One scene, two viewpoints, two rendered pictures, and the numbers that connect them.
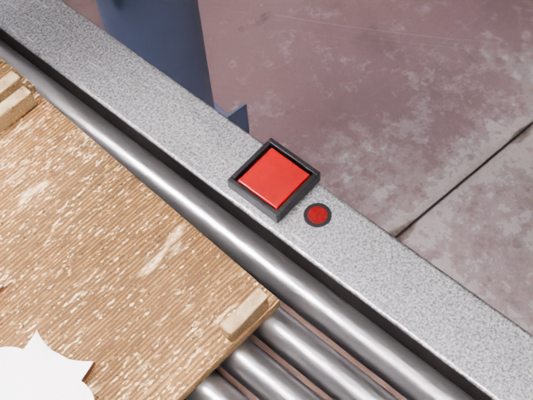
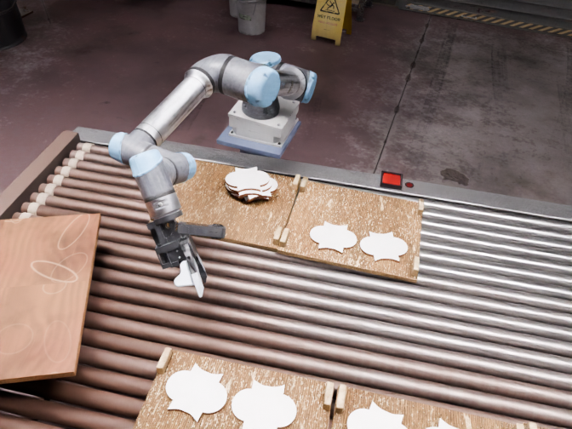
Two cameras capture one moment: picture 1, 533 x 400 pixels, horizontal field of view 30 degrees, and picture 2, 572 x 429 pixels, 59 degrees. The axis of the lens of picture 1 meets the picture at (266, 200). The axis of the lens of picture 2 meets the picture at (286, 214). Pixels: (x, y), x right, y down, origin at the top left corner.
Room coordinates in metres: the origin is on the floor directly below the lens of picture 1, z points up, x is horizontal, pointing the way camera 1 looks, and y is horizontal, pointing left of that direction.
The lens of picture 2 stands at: (-0.32, 1.15, 2.02)
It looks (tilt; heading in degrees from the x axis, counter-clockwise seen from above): 42 degrees down; 323
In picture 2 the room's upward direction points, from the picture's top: 4 degrees clockwise
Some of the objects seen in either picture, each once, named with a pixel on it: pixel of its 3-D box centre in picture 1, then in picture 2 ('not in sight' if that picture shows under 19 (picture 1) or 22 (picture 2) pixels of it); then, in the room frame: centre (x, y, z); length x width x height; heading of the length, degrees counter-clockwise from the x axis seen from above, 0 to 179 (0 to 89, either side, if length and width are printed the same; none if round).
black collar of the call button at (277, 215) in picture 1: (274, 179); (391, 180); (0.60, -0.01, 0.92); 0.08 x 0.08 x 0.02; 44
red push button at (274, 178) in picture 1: (274, 180); (391, 180); (0.60, -0.01, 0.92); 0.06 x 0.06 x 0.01; 44
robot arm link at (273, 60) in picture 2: not in sight; (265, 71); (1.16, 0.16, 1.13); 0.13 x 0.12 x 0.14; 30
